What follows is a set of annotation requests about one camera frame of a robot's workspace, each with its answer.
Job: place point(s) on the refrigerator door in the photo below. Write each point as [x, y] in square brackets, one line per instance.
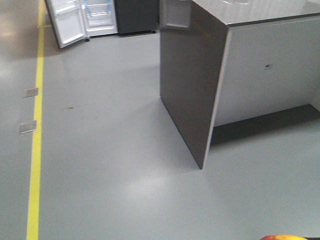
[67, 21]

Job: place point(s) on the side-by-side refrigerator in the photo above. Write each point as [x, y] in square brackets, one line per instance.
[124, 17]

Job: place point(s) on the grey kitchen island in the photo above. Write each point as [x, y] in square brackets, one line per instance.
[225, 61]

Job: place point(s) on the red yellow apple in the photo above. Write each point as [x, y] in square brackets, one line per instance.
[283, 237]

